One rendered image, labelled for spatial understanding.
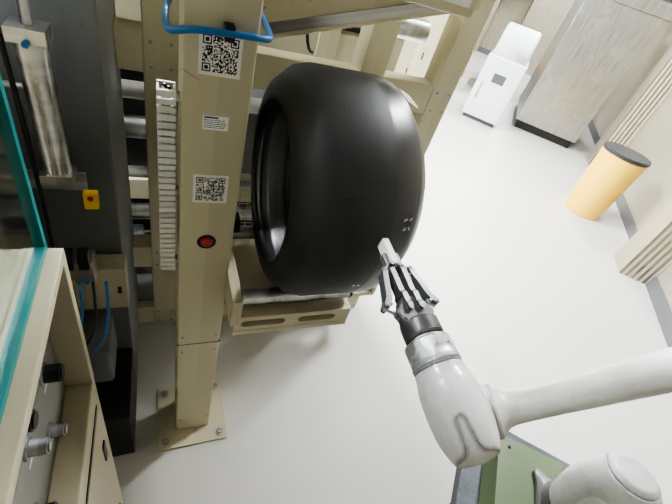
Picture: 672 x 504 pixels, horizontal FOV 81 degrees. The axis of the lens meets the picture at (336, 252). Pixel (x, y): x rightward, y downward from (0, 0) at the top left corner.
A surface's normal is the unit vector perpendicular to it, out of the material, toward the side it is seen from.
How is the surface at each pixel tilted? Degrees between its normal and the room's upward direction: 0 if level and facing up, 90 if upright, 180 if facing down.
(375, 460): 0
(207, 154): 90
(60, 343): 90
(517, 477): 4
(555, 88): 90
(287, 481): 0
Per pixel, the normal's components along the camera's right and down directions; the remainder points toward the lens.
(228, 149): 0.31, 0.68
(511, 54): -0.30, 0.23
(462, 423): -0.26, -0.36
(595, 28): -0.39, 0.51
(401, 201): 0.40, 0.26
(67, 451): 0.26, -0.73
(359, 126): 0.39, -0.26
